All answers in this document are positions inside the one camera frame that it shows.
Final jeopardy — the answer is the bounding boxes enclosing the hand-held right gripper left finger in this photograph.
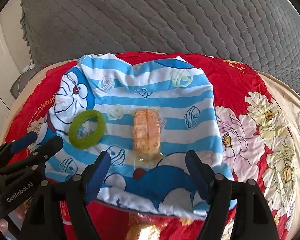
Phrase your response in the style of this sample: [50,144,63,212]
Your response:
[19,151,112,240]

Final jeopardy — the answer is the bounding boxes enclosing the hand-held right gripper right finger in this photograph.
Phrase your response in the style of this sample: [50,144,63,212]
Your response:
[185,150,280,240]

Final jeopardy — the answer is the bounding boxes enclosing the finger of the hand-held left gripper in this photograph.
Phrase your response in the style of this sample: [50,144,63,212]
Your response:
[0,136,64,180]
[0,131,38,165]

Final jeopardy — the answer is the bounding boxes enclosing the green fuzzy hair ring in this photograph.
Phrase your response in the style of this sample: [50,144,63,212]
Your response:
[68,110,107,148]

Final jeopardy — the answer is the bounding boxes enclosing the orange cake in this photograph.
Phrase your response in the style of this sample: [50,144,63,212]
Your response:
[129,107,165,164]
[126,212,169,240]

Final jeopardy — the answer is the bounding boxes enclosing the person's left hand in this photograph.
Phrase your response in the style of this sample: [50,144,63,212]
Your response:
[0,200,32,230]

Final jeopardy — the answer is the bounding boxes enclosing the grey bag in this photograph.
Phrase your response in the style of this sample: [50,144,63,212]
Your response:
[11,70,37,98]

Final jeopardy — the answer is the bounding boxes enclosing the blue striped cartoon cloth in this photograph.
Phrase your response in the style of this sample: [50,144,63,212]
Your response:
[44,53,234,221]

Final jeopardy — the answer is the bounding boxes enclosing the red floral blanket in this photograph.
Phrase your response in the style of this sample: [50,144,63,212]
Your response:
[7,52,297,240]

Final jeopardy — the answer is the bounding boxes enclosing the grey quilted sofa cover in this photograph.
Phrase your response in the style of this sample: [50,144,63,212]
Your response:
[20,0,300,93]

